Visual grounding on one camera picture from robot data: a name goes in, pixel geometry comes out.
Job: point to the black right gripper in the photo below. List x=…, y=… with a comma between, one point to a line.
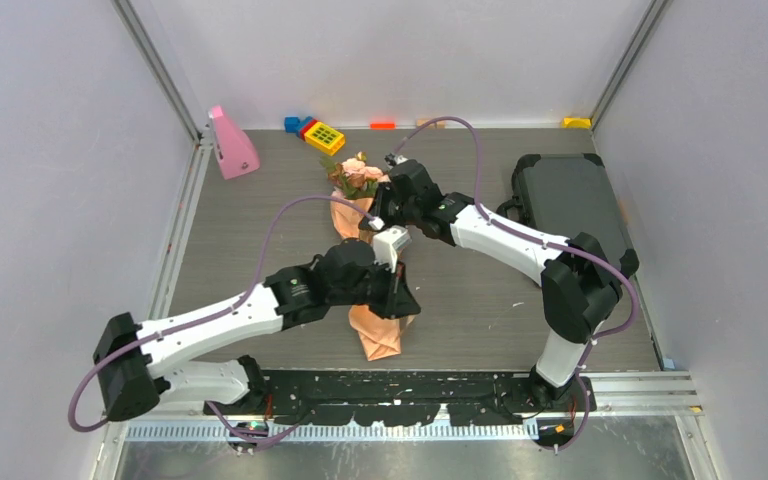
x=377, y=208

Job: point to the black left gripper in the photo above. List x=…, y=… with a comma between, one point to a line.
x=397, y=298

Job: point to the brown rose stem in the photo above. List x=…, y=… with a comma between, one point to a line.
x=335, y=176

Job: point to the pink rose stem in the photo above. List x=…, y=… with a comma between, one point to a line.
x=358, y=174

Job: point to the peach wrapping paper sheet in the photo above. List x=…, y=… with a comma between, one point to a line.
x=380, y=337

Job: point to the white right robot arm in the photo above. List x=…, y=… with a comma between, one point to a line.
x=580, y=287

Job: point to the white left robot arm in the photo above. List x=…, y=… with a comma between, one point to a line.
x=144, y=364

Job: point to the orange flat block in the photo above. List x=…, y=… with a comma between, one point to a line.
x=382, y=125

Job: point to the yellow toy brick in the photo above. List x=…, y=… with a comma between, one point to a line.
x=325, y=138

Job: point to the wooden block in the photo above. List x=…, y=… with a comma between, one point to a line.
x=423, y=121

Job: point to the red toy brick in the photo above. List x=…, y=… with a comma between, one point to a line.
x=305, y=126

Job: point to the blue toy brick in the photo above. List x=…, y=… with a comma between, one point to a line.
x=292, y=124

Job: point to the pink plastic wedge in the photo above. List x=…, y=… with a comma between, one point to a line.
x=235, y=152

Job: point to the dark grey hard case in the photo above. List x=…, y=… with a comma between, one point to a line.
x=569, y=194

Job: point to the yellow corner block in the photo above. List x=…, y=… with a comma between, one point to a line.
x=576, y=123

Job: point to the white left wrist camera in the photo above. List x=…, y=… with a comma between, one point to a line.
x=388, y=244

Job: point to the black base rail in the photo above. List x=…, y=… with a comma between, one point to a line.
x=401, y=398

